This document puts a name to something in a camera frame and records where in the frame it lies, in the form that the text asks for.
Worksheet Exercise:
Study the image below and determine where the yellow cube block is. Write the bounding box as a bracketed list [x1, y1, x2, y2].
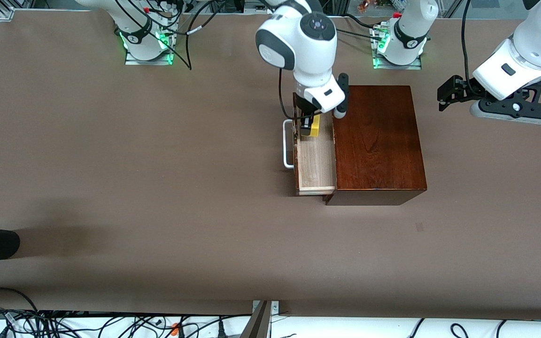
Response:
[301, 115, 321, 138]

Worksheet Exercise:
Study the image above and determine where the wooden drawer with white handle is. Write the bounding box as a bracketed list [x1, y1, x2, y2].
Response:
[283, 92, 337, 197]

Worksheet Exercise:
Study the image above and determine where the dark brown wooden cabinet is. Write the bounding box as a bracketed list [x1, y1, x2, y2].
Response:
[325, 85, 428, 206]

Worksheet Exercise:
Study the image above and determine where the slanted grey pole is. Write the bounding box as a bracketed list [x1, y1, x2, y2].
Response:
[241, 301, 271, 338]

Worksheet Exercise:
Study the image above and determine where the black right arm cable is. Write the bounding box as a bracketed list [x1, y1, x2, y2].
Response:
[113, 0, 322, 119]

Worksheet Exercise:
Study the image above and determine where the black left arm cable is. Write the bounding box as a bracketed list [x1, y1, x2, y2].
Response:
[460, 0, 486, 97]

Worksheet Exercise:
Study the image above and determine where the black cable to arm base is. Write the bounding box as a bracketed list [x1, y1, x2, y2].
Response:
[335, 13, 380, 41]

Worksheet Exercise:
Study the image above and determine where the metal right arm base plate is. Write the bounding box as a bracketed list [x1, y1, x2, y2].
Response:
[125, 47, 174, 66]

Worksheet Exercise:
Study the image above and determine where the metal table edge bracket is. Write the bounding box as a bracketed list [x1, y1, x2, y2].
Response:
[252, 300, 280, 315]

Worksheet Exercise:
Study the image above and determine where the black looping floor cable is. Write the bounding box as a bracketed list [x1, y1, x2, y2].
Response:
[0, 287, 42, 329]

